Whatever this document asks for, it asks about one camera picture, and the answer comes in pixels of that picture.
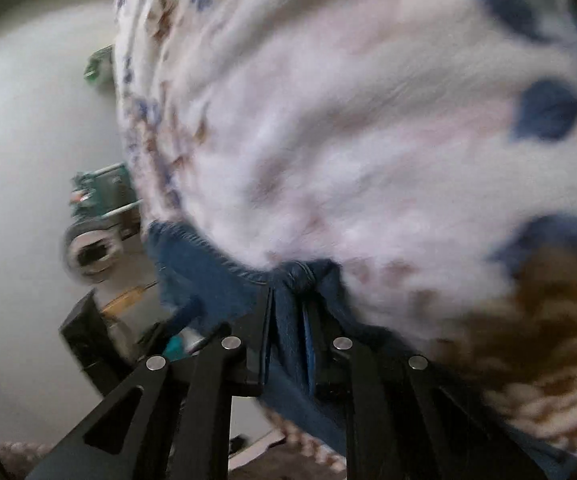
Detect teal shelf rack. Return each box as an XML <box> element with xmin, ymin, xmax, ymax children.
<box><xmin>70</xmin><ymin>161</ymin><xmax>143</xmax><ymax>241</ymax></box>

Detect bed with floral bedspread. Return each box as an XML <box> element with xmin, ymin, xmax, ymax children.
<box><xmin>112</xmin><ymin>0</ymin><xmax>577</xmax><ymax>461</ymax></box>

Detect blue denim pants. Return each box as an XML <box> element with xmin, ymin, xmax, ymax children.
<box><xmin>146</xmin><ymin>220</ymin><xmax>574</xmax><ymax>480</ymax></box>

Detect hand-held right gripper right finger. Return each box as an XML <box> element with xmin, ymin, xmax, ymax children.
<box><xmin>302</xmin><ymin>299</ymin><xmax>545</xmax><ymax>480</ymax></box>

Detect standing fan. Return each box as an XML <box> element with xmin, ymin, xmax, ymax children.
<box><xmin>61</xmin><ymin>222</ymin><xmax>125</xmax><ymax>287</ymax></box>

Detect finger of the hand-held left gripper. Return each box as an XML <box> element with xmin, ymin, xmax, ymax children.
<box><xmin>137</xmin><ymin>296</ymin><xmax>208</xmax><ymax>357</ymax></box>

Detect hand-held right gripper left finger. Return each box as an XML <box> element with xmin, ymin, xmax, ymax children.
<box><xmin>26</xmin><ymin>286</ymin><xmax>275</xmax><ymax>480</ymax></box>

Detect clear plastic bag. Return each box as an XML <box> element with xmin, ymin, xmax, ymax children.
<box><xmin>84</xmin><ymin>44</ymin><xmax>115</xmax><ymax>88</ymax></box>

